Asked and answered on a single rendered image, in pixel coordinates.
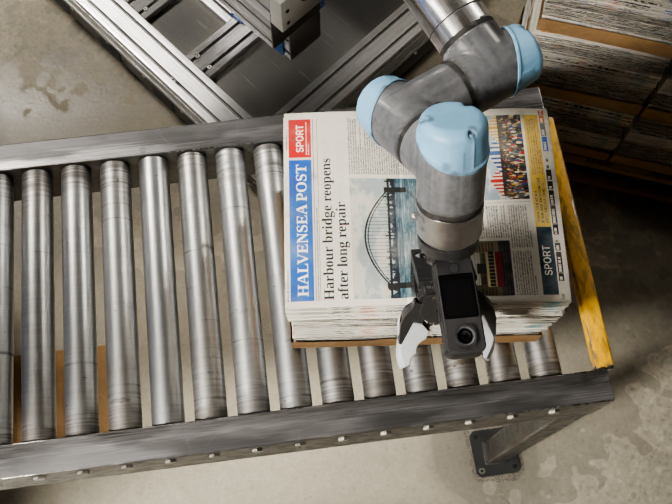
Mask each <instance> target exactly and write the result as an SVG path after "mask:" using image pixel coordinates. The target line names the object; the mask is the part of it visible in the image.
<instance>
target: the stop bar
mask: <svg viewBox="0 0 672 504"><path fill-rule="evenodd" d="M548 120H549V126H550V133H551V139H552V146H553V154H554V161H555V169H556V176H557V184H558V192H559V199H560V207H561V215H562V223H563V231H564V239H565V247H566V255H567V263H568V267H569V271H570V275H571V279H572V284H573V288H574V292H575V296H576V301H577V305H578V309H579V313H580V318H581V322H582V326H583V330H584V334H585V339H586V343H587V347H588V351H589V356H590V360H591V364H592V368H593V371H595V372H600V371H608V370H612V369H613V368H614V362H613V358H612V354H611V350H610V345H609V341H608V337H607V333H606V329H605V327H606V324H605V323H604V321H603V317H602V313H601V309H600V305H599V301H598V297H597V293H596V289H595V285H594V280H593V276H592V272H591V268H590V264H589V260H588V256H587V252H586V248H585V244H584V240H583V236H582V232H581V228H580V224H579V220H578V215H577V211H576V207H575V203H574V199H573V195H572V191H571V187H570V183H569V179H568V175H567V171H566V167H565V163H564V159H563V150H561V146H560V142H559V138H558V134H557V130H556V126H555V122H554V118H553V117H548Z"/></svg>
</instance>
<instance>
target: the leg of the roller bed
mask: <svg viewBox="0 0 672 504"><path fill-rule="evenodd" d="M584 416H585V415H578V416H570V417H562V418H555V419H547V420H539V421H531V422H524V423H516V424H508V425H506V426H505V427H504V428H502V429H501V430H500V431H499V432H497V433H496V434H495V435H493V436H492V437H491V438H489V439H488V440H487V441H486V442H484V448H485V454H486V459H487V462H488V463H494V462H501V461H507V460H508V462H509V459H510V458H512V457H514V456H516V455H517V454H519V453H521V452H523V451H524V450H526V449H528V448H530V447H531V446H533V445H535V444H537V443H538V442H540V441H542V440H544V439H545V438H547V437H549V436H550V435H552V434H554V433H556V432H557V431H559V430H561V429H563V428H564V427H566V426H568V425H570V424H571V423H573V422H575V421H577V420H578V419H580V418H582V417H584Z"/></svg>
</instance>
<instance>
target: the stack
mask: <svg viewBox="0 0 672 504"><path fill-rule="evenodd" d="M541 2H542V0H533V3H532V7H531V10H530V5H531V0H527V3H526V5H525V9H524V11H523V14H522V17H521V21H520V25H522V26H524V27H525V29H526V26H527V21H528V15H529V10H530V15H529V17H530V19H529V24H528V29H527V30H528V31H530V32H531V33H532V34H533V35H534V37H535V38H536V40H537V42H538V44H539V46H540V48H541V51H542V55H543V70H542V73H541V75H540V77H539V78H538V79H537V80H536V81H534V82H533V83H532V84H538V85H543V86H548V87H553V88H559V89H564V90H569V91H574V92H579V93H584V94H589V95H594V96H599V97H604V98H609V99H613V100H618V101H623V102H627V103H632V104H636V105H641V106H642V104H643V103H645V101H646V105H645V108H644V110H645V109H646V108H649V109H654V110H659V111H664V112H669V113H672V58H668V57H663V56H659V55H654V54H649V53H644V52H640V51H635V50H630V49H625V48H621V47H616V46H611V45H606V44H602V43H597V42H592V41H587V40H583V39H578V38H573V37H568V36H564V35H559V34H554V33H550V32H545V31H540V30H536V27H537V26H538V25H537V22H538V17H539V12H540V7H541ZM540 18H543V19H548V20H553V21H558V22H563V23H568V24H573V25H579V26H584V27H589V28H594V29H599V30H604V31H609V32H614V33H618V34H623V35H628V36H633V37H637V38H642V39H647V40H651V41H656V42H660V43H665V44H669V45H672V0H544V2H543V7H542V12H541V17H540ZM541 97H542V101H543V105H544V109H547V113H548V117H553V118H554V122H555V126H556V130H557V134H558V138H559V142H563V143H567V144H571V145H575V146H580V147H584V148H588V149H592V150H596V151H601V152H605V153H609V152H610V151H611V150H614V153H613V155H618V156H623V157H628V158H633V159H638V160H643V161H648V162H653V163H657V164H662V165H667V166H671V167H672V123H667V122H662V121H658V120H653V119H648V118H643V117H640V112H639V114H638V115H634V114H629V113H624V112H620V111H615V110H610V109H605V108H600V107H595V106H590V105H585V104H581V103H576V102H571V101H566V100H561V99H556V98H551V97H546V96H542V95H541ZM644 110H643V111H644ZM613 155H612V156H613ZM563 159H564V162H568V163H572V164H577V165H581V166H586V167H590V168H595V169H599V170H604V171H608V172H613V173H617V174H621V175H626V176H630V177H635V178H639V179H644V180H648V181H653V182H657V183H662V184H666V185H671V186H672V175H668V174H663V173H659V172H654V171H649V170H645V169H640V168H635V167H630V166H626V165H621V164H616V163H611V162H608V160H609V158H607V159H606V160H600V159H596V158H591V157H587V156H583V155H578V154H574V153H569V152H565V151H563ZM566 171H567V175H568V179H569V181H574V182H578V183H583V184H587V185H591V186H596V187H600V188H605V189H609V190H614V191H618V192H623V193H627V194H632V195H636V196H641V197H645V198H650V199H654V200H658V201H663V202H667V203H672V190H667V189H663V188H658V187H654V186H649V185H645V184H640V183H636V182H631V181H627V180H622V179H618V178H613V177H609V176H604V175H600V174H595V173H591V172H586V171H582V170H577V169H573V168H568V167H566Z"/></svg>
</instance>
